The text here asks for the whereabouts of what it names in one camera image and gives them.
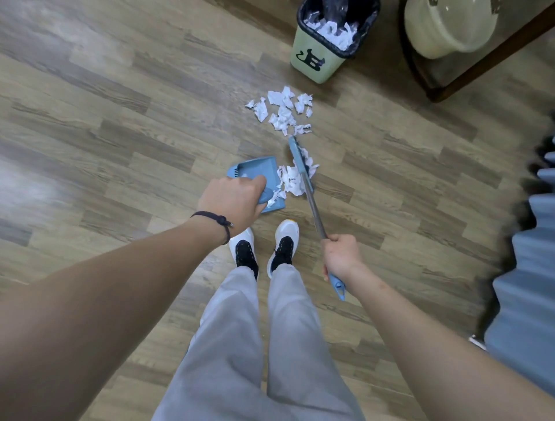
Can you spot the green plastic trash bin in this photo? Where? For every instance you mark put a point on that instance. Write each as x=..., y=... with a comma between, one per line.
x=331, y=69

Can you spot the cream plastic bucket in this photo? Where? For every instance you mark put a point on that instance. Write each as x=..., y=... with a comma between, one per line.
x=446, y=30

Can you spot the blue-grey fabric cover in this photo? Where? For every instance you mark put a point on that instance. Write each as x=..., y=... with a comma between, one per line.
x=529, y=303

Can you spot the person's left fingers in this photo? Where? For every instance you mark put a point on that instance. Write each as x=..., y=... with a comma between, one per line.
x=259, y=191

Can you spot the person's left hand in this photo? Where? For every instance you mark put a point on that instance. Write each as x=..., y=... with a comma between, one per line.
x=230, y=199

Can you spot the white and black right shoe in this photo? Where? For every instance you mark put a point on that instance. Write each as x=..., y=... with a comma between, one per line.
x=284, y=243

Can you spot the person's right fingers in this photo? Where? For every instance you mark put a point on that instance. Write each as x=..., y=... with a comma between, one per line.
x=326, y=266

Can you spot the white and black left shoe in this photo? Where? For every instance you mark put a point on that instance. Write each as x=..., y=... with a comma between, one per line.
x=245, y=251

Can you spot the white paper scraps in bin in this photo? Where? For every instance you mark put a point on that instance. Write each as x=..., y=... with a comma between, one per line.
x=336, y=34

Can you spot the dark wooden stand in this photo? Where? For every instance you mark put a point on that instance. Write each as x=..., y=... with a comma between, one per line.
x=490, y=63

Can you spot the light grey trousers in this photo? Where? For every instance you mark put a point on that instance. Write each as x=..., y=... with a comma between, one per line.
x=295, y=347

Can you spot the white paper scraps by dustpan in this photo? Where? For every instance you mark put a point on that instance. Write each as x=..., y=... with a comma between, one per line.
x=292, y=182

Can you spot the blue plastic dustpan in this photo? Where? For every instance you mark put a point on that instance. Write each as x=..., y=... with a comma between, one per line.
x=260, y=167

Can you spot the pile of white paper scraps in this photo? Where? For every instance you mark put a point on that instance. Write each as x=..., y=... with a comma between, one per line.
x=282, y=115

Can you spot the white and black shoe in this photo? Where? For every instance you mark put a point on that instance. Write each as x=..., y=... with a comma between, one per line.
x=245, y=251
x=284, y=243

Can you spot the black bin liner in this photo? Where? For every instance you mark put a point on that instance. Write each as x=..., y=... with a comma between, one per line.
x=368, y=26

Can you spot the person's left forearm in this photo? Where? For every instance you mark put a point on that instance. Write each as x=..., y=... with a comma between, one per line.
x=108, y=303

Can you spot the person's right forearm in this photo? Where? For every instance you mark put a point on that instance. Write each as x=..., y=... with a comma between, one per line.
x=433, y=355

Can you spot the person's right hand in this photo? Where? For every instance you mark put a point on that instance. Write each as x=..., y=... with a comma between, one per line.
x=342, y=256

